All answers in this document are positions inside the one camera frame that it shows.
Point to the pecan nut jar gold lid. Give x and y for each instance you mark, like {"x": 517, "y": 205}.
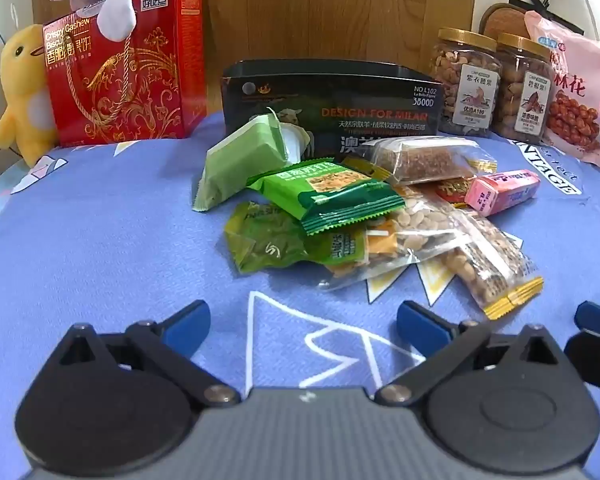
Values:
{"x": 522, "y": 90}

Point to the dark green cracker packet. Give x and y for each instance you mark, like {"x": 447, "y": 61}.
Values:
{"x": 340, "y": 200}

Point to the cashew nut jar gold lid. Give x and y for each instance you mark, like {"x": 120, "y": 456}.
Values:
{"x": 462, "y": 85}

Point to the blue printed blanket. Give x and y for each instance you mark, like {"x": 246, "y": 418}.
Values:
{"x": 105, "y": 235}

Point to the red gift box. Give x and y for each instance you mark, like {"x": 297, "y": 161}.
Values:
{"x": 145, "y": 85}

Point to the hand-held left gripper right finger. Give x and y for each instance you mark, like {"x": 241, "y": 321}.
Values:
{"x": 422, "y": 324}

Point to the red snack packet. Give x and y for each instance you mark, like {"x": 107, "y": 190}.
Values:
{"x": 450, "y": 189}

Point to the clear brown bar packet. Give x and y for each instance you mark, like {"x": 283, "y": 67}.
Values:
{"x": 430, "y": 160}

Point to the brown rounded board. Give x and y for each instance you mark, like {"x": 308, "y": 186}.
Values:
{"x": 505, "y": 22}

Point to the black tin box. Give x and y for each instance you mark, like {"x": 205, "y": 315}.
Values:
{"x": 360, "y": 95}

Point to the pale green snack packet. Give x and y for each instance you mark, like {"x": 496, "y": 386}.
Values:
{"x": 235, "y": 160}

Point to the clear peanut packet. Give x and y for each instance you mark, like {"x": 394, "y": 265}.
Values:
{"x": 425, "y": 220}

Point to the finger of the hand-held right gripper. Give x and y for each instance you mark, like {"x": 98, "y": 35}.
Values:
{"x": 599, "y": 316}

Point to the yellow plush duck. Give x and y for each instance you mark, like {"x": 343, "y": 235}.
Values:
{"x": 22, "y": 85}

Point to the clear nut bar packet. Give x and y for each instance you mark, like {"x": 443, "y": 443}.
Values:
{"x": 485, "y": 270}

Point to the yellow-green snack packet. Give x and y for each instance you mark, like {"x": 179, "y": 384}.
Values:
{"x": 265, "y": 240}

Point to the pastel plush unicorn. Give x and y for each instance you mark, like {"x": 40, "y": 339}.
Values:
{"x": 111, "y": 7}

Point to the pink snack packet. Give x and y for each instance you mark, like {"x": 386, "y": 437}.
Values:
{"x": 500, "y": 190}

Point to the pink snack bag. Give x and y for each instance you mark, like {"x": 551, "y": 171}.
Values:
{"x": 585, "y": 85}

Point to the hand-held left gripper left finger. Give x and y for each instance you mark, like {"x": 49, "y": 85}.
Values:
{"x": 187, "y": 324}

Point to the wood grain sheet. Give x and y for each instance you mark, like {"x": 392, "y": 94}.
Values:
{"x": 305, "y": 10}

